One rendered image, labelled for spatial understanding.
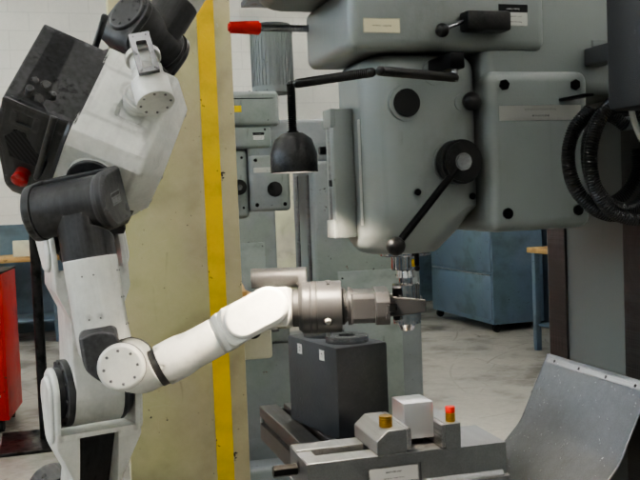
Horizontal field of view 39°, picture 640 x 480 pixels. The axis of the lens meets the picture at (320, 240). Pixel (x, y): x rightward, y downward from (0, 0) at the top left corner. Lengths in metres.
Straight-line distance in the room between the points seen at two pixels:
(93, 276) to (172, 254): 1.66
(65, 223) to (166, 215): 1.64
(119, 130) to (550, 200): 0.75
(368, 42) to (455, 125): 0.20
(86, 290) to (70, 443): 0.54
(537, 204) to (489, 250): 7.29
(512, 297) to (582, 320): 7.15
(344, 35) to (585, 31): 0.41
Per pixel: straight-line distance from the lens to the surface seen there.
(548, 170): 1.51
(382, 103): 1.43
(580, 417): 1.72
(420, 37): 1.43
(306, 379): 1.94
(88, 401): 1.95
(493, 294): 8.80
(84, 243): 1.52
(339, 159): 1.47
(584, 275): 1.74
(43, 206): 1.55
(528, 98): 1.50
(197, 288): 3.19
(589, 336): 1.75
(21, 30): 10.58
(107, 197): 1.52
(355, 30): 1.39
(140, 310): 3.17
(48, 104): 1.63
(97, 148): 1.61
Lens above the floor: 1.42
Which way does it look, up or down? 3 degrees down
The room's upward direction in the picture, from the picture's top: 2 degrees counter-clockwise
